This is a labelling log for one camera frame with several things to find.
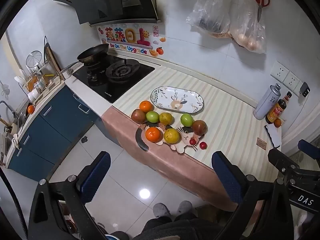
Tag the small yellow-green citrus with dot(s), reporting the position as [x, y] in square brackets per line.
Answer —
[165, 118]

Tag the black frying pan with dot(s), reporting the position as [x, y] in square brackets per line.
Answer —
[93, 53]

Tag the grey slipper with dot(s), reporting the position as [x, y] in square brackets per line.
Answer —
[161, 210]
[184, 207]

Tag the orange fruit by sink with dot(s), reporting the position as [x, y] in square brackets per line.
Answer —
[30, 109]

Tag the green apple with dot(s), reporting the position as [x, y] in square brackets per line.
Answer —
[186, 119]
[152, 116]

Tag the plastic bag with onions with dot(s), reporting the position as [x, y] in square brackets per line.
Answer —
[250, 33]

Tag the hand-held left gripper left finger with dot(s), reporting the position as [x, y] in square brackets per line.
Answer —
[97, 172]

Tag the black range hood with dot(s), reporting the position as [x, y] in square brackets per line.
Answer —
[107, 0]

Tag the black gas stove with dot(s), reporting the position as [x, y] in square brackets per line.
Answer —
[113, 76]

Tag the white wall socket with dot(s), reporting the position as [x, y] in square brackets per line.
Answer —
[292, 82]
[279, 71]

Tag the metal mesh strainer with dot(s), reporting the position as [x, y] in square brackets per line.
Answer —
[33, 60]

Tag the large yellow citrus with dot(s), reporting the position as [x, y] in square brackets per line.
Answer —
[171, 135]

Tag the colourful wall sticker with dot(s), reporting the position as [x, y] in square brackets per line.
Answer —
[130, 38]

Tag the red cherry tomato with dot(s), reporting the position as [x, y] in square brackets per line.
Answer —
[192, 141]
[203, 145]

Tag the black plug adapter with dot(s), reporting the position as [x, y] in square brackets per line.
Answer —
[305, 90]

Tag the dish rack with dishes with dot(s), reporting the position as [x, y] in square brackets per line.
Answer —
[40, 78]

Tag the dark red round fruit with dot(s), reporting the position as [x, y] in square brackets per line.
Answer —
[138, 116]
[199, 127]

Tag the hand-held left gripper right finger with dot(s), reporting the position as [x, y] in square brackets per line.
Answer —
[226, 175]

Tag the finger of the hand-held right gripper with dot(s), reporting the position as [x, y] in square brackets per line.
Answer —
[308, 148]
[277, 156]

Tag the orange tangerine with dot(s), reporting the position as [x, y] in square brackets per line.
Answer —
[146, 106]
[153, 134]

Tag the calico cat shaped mat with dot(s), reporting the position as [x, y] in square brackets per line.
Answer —
[183, 140]

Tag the metal sink faucet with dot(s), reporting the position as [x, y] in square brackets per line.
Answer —
[7, 108]

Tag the plastic bag with dark contents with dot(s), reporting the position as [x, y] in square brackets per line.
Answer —
[211, 12]

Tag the blue kitchen cabinet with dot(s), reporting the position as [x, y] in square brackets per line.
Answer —
[47, 127]

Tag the dark sauce bottle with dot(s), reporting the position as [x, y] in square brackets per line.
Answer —
[275, 111]

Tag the white phone with dark case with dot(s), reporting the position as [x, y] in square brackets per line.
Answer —
[273, 136]

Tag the small orange fruit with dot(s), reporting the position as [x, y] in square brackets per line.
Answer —
[277, 122]

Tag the striped table cloth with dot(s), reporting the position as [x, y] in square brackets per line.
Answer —
[200, 120]

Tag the person's dark trousers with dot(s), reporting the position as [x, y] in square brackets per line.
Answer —
[175, 230]

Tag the floral oval ceramic plate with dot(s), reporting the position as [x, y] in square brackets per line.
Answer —
[176, 98]

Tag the grey gas canister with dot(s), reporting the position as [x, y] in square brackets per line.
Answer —
[266, 102]

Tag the small brown card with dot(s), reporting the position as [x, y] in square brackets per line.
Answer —
[262, 143]

